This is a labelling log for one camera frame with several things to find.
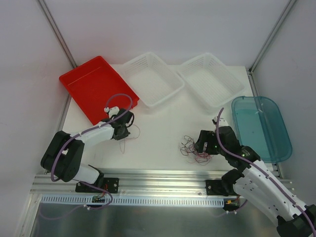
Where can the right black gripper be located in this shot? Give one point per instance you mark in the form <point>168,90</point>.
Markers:
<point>205,139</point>

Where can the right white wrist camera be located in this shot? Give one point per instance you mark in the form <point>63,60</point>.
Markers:
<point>220,122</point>

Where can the teal translucent plastic tub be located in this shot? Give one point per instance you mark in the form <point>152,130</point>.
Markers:
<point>259,124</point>

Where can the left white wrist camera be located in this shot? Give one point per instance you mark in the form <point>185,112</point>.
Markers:
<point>113,111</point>

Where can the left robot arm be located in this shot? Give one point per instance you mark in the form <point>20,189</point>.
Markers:
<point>64,154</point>

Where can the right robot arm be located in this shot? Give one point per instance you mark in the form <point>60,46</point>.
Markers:
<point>251,179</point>

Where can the white perforated basket left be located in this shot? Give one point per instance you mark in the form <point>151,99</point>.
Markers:
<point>151,79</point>

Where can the white slotted cable duct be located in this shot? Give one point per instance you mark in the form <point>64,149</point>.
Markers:
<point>135,201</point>

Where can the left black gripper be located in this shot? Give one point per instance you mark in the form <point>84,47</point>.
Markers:
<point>126,119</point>

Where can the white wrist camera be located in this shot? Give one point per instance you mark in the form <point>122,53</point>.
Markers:
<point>220,122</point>
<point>113,111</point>

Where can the red plastic tray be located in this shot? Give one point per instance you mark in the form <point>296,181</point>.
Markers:
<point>95,85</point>

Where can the white perforated basket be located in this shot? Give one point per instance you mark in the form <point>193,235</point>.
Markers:
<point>210,81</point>
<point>151,79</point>

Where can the aluminium mounting rail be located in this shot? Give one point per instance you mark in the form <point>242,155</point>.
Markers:
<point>160,183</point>

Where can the white perforated basket right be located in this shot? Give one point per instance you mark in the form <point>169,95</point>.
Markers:
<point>210,81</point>

